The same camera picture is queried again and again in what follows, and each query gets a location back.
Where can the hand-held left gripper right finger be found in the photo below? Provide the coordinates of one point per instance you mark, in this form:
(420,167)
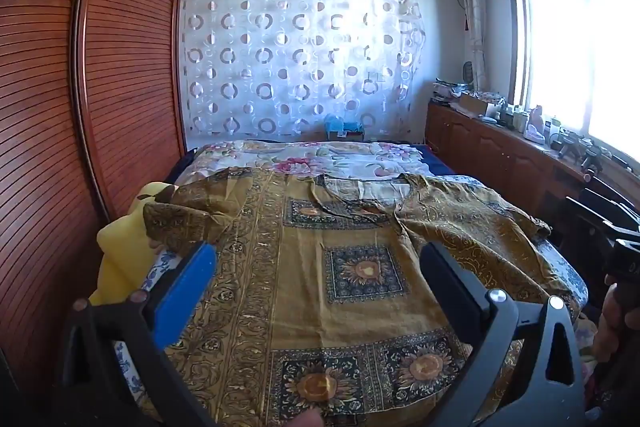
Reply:
(450,292)

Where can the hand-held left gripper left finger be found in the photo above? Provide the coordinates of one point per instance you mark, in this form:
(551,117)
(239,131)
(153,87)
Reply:
(185,292)

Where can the golden brown patterned shirt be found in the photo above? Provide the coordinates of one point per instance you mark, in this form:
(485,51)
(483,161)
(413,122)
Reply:
(310,257)

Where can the person's right hand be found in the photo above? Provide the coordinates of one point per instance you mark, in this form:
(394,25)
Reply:
(611,322)

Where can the white sheet with blue flowers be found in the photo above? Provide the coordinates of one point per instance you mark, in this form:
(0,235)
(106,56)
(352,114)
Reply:
(565,277)

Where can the pale yellow cloth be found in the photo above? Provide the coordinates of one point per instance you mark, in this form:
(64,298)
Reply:
(115,257)

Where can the black device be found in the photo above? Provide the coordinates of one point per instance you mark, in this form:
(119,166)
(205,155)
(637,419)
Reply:
(575,147)

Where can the navy blue blanket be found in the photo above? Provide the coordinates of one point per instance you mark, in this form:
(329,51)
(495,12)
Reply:
(440,164)

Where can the low wooden cabinet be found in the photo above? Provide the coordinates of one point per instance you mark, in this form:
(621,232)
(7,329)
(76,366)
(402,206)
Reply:
(490,152)

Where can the pale pink object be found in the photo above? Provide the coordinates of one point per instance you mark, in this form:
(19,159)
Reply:
(536,122)

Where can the pink floral blanket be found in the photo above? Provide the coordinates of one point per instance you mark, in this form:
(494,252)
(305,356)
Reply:
(300,157)

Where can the group of small jars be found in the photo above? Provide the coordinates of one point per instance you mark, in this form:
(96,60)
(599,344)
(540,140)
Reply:
(507,117)

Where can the cardboard box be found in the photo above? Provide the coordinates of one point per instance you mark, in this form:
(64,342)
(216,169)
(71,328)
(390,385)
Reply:
(475,104)

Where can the blue tissue pack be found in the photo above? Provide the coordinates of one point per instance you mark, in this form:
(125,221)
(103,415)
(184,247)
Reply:
(337,127)

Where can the pile of papers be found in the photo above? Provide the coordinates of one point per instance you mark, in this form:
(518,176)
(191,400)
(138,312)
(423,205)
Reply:
(447,89)

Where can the window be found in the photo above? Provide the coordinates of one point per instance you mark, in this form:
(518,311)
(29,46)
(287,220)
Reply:
(575,57)

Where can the sheer circle-pattern curtain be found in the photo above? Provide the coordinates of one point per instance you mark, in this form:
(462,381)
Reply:
(300,57)

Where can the patterned window curtain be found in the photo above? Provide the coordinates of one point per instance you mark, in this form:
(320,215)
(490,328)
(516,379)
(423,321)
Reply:
(472,17)

